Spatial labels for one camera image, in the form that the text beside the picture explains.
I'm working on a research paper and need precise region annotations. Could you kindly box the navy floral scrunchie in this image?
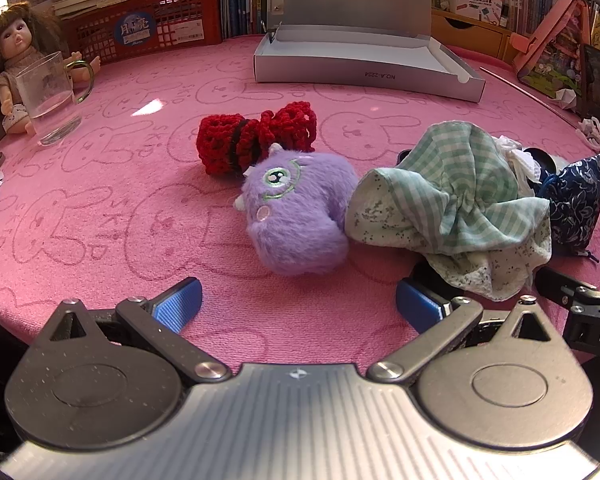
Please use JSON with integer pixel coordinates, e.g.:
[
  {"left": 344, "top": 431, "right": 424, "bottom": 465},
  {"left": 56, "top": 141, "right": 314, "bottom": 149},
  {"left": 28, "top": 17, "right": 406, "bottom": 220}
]
[{"left": 535, "top": 152, "right": 600, "bottom": 256}]

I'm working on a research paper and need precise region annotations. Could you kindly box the metal rod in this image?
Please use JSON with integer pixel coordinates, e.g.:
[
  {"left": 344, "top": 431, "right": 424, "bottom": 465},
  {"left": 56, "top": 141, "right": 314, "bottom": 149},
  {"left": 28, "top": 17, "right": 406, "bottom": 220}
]
[{"left": 479, "top": 66, "right": 581, "bottom": 128}]

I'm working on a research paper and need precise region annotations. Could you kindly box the glass cup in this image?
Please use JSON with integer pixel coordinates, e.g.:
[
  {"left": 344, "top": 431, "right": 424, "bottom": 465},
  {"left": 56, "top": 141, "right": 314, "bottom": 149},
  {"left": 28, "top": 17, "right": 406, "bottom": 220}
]
[{"left": 15, "top": 51, "right": 97, "bottom": 147}]

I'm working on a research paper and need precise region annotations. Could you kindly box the doll with brown hair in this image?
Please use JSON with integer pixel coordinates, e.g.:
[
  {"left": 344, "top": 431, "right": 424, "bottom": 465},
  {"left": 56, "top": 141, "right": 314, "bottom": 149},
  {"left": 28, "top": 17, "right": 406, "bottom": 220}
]
[{"left": 0, "top": 1, "right": 102, "bottom": 135}]

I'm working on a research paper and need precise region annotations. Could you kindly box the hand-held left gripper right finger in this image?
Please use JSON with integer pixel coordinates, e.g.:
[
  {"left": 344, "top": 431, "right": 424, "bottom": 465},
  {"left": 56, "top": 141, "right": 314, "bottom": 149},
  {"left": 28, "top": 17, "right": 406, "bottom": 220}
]
[{"left": 367, "top": 280, "right": 567, "bottom": 386}]

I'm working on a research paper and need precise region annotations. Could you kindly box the white paper origami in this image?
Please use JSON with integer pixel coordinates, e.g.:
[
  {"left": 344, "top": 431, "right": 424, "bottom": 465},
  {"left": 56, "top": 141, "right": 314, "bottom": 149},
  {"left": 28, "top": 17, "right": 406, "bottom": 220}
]
[{"left": 550, "top": 87, "right": 578, "bottom": 111}]

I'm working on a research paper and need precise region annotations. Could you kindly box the red crocheted scrunchie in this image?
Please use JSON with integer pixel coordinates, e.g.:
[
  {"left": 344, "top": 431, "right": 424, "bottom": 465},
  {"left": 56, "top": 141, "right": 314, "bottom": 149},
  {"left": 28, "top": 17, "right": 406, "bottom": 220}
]
[{"left": 196, "top": 101, "right": 318, "bottom": 177}]

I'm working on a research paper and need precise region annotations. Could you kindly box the green gingham scrunchie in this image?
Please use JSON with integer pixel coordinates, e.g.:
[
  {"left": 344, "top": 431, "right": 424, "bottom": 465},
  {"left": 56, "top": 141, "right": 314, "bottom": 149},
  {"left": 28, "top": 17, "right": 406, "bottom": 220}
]
[{"left": 344, "top": 121, "right": 552, "bottom": 302}]

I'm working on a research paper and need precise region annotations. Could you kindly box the pink cardboard toy house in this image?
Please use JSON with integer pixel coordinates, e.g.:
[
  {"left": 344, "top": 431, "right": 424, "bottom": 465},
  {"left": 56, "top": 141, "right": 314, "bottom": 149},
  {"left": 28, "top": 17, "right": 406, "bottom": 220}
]
[{"left": 511, "top": 0, "right": 600, "bottom": 111}]

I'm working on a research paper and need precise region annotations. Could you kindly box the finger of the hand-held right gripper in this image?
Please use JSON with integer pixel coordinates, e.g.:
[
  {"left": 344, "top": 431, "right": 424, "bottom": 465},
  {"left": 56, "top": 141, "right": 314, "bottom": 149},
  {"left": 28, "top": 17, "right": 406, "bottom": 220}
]
[{"left": 534, "top": 266, "right": 598, "bottom": 311}]

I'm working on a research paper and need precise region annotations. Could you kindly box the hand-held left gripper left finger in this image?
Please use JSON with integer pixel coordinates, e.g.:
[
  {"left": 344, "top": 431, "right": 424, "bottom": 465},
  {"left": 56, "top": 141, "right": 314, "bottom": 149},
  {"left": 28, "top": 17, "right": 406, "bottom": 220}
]
[{"left": 39, "top": 277, "right": 233, "bottom": 386}]

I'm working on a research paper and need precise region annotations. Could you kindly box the pink rabbit print blanket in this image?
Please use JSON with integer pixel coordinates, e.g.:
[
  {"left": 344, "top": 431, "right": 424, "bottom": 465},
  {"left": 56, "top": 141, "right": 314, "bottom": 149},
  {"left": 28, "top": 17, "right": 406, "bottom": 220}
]
[{"left": 0, "top": 35, "right": 600, "bottom": 376}]

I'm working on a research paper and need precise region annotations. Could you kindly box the red plastic crate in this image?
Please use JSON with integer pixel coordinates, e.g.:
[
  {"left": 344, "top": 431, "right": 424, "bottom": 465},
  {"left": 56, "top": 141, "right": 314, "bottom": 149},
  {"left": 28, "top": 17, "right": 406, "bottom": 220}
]
[{"left": 60, "top": 0, "right": 223, "bottom": 66}]

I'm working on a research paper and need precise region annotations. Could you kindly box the white plastic chain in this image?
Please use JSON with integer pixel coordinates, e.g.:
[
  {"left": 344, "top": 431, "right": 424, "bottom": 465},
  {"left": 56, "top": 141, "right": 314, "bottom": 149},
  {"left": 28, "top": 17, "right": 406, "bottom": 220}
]
[{"left": 577, "top": 117, "right": 600, "bottom": 166}]

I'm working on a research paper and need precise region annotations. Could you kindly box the white tissue wad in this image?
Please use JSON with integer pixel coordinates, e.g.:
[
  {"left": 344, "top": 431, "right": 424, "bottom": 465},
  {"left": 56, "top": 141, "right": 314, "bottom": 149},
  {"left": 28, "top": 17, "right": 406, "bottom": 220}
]
[{"left": 497, "top": 135, "right": 538, "bottom": 196}]

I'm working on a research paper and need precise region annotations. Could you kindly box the black round cap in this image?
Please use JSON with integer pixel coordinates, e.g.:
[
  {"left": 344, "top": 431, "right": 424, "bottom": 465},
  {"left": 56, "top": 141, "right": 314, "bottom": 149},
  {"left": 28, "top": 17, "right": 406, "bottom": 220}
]
[{"left": 522, "top": 146, "right": 558, "bottom": 183}]

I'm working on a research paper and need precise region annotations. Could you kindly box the purple plush toy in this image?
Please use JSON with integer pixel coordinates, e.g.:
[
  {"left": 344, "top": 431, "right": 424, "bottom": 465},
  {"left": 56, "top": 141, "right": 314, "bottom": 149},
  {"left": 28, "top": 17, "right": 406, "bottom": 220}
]
[{"left": 234, "top": 142, "right": 361, "bottom": 276}]

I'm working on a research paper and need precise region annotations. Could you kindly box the wooden drawer organizer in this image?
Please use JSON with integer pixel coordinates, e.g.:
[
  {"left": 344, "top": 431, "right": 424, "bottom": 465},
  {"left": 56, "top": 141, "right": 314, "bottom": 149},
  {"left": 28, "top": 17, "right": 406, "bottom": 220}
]
[{"left": 430, "top": 7, "right": 536, "bottom": 66}]

